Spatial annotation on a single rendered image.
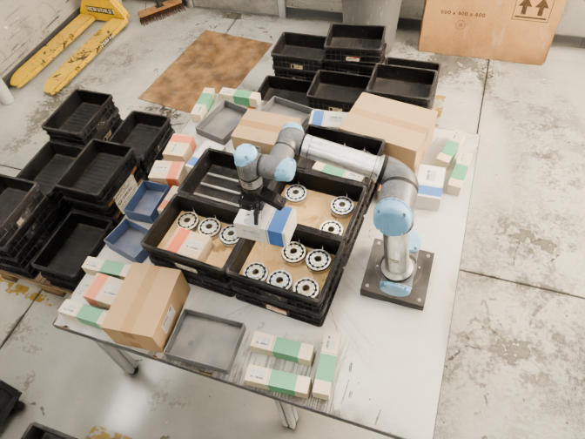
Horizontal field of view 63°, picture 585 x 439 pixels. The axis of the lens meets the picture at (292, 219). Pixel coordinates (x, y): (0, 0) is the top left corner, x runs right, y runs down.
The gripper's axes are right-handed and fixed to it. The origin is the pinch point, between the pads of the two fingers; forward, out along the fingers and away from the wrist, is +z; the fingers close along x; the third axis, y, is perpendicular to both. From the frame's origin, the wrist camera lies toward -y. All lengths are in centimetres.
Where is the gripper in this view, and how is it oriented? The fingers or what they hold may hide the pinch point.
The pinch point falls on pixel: (265, 219)
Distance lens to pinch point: 177.9
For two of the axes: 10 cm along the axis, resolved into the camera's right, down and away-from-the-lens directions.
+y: -9.4, -2.0, 2.6
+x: -3.2, 7.7, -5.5
